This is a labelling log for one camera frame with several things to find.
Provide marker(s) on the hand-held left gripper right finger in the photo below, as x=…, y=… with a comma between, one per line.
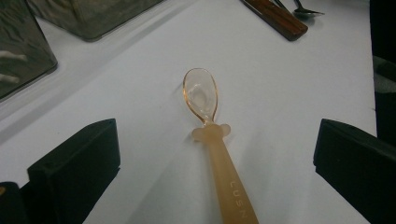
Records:
x=358, y=168

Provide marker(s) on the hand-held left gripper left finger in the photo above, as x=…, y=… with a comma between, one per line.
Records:
x=77, y=168

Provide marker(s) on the grey translucent plastic bin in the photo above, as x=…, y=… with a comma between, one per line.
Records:
x=93, y=15
x=21, y=53

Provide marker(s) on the translucent orange plastic spoon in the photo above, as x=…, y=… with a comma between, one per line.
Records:
x=218, y=155

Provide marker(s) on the metal spoon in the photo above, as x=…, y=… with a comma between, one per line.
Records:
x=306, y=11

